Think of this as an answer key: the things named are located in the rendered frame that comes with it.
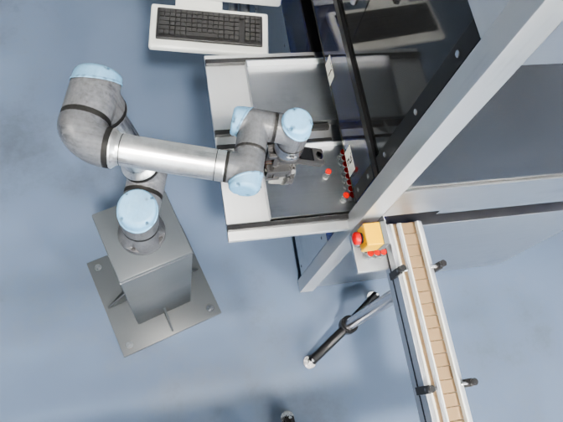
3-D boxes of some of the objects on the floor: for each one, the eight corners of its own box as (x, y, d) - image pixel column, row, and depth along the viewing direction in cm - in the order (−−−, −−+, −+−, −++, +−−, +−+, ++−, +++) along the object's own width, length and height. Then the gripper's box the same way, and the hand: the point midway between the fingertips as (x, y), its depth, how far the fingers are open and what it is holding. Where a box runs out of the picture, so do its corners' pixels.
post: (311, 279, 269) (630, -104, 76) (312, 290, 267) (647, -70, 74) (297, 280, 268) (589, -105, 75) (299, 292, 266) (605, -70, 73)
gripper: (266, 135, 147) (256, 169, 167) (271, 166, 144) (261, 198, 164) (298, 133, 149) (285, 167, 169) (303, 163, 146) (290, 195, 166)
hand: (283, 179), depth 166 cm, fingers closed
